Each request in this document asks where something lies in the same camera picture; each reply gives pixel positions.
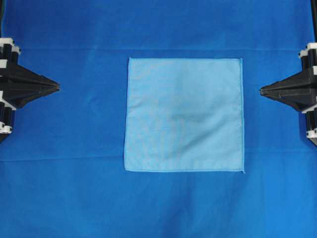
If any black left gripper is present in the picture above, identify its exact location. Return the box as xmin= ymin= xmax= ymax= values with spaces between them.
xmin=0 ymin=38 xmax=59 ymax=143

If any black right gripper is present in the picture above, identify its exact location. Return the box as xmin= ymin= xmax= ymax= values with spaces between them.
xmin=260 ymin=43 xmax=317 ymax=146

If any light blue towel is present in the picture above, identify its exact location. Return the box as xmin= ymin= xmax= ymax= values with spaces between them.
xmin=123 ymin=58 xmax=245 ymax=173

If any dark blue table cloth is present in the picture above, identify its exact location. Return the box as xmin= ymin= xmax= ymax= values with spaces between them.
xmin=0 ymin=0 xmax=317 ymax=238

